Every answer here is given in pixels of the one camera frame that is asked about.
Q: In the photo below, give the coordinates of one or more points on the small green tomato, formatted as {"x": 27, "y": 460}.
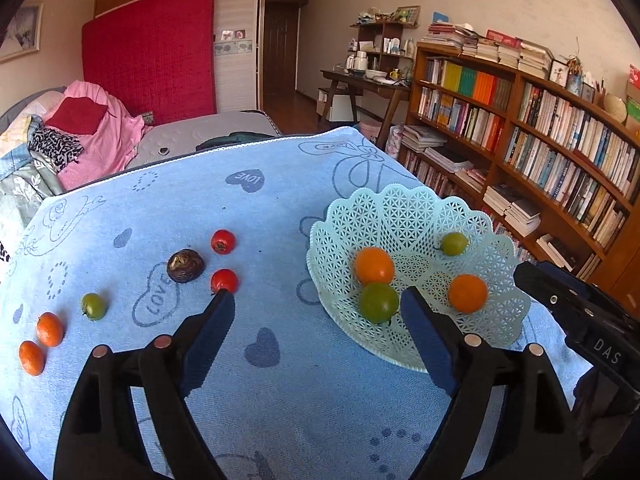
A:
{"x": 94, "y": 306}
{"x": 454, "y": 243}

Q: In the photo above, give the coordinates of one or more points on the small photo frame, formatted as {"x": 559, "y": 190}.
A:
{"x": 407, "y": 14}

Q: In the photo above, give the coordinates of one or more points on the red upright mattress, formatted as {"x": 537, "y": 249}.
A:
{"x": 150, "y": 50}

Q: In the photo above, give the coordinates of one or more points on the wooden bookshelf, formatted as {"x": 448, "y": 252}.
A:
{"x": 517, "y": 110}

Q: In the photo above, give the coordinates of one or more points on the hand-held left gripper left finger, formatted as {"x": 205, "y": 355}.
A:
{"x": 212, "y": 330}

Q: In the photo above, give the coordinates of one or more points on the red tomato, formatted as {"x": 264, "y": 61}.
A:
{"x": 224, "y": 280}
{"x": 223, "y": 241}

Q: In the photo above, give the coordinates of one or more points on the blue printed towel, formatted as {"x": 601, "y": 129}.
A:
{"x": 300, "y": 195}

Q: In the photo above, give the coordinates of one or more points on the wooden desk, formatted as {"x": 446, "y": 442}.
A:
{"x": 370, "y": 85}

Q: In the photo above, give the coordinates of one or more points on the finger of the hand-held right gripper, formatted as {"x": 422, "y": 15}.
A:
{"x": 542, "y": 285}

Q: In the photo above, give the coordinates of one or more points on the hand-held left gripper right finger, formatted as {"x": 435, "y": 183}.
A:
{"x": 425, "y": 330}

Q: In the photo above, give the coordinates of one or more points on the white drawer box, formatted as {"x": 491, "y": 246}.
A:
{"x": 342, "y": 107}

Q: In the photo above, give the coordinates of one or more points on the pink blanket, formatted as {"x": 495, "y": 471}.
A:
{"x": 105, "y": 155}

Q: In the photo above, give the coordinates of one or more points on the grey bed mattress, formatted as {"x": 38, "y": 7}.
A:
{"x": 200, "y": 130}

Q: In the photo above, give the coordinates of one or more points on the grey bed headboard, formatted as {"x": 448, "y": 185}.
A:
{"x": 25, "y": 102}

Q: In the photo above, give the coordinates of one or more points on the small framed picture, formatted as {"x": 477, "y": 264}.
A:
{"x": 559, "y": 71}

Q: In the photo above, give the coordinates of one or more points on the dark green cloth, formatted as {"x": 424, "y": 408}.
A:
{"x": 235, "y": 139}

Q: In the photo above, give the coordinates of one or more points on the mint green lattice basket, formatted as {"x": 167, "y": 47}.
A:
{"x": 415, "y": 210}

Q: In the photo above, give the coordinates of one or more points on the small tangerine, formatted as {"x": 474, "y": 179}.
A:
{"x": 50, "y": 329}
{"x": 32, "y": 358}

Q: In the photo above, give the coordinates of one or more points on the wooden desk hutch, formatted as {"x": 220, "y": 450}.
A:
{"x": 382, "y": 30}

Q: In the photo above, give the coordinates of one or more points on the red pillow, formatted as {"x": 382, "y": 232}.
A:
{"x": 77, "y": 115}

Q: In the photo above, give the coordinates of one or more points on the stacks of flat books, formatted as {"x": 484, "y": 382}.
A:
{"x": 500, "y": 47}

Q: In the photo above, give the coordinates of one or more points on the large green tomato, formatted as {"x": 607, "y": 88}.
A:
{"x": 378, "y": 302}

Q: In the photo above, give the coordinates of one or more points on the framed wall photo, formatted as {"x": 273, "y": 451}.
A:
{"x": 20, "y": 32}

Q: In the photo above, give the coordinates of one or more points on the wooden and white wardrobe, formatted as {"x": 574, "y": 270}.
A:
{"x": 235, "y": 75}

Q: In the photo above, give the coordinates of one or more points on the floral quilt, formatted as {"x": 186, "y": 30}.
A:
{"x": 22, "y": 180}

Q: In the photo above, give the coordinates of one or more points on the pink bin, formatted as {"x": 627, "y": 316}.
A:
{"x": 372, "y": 130}

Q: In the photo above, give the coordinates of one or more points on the large orange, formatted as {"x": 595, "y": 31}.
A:
{"x": 467, "y": 292}
{"x": 374, "y": 266}

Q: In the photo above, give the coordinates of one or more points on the rows of upright books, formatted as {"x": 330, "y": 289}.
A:
{"x": 550, "y": 160}

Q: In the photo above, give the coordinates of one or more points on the dark wooden door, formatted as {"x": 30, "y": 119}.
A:
{"x": 280, "y": 45}

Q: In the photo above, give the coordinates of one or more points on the brown water chestnut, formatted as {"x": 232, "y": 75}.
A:
{"x": 185, "y": 266}

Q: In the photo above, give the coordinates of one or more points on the leopard print cloth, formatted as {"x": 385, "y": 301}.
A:
{"x": 55, "y": 147}

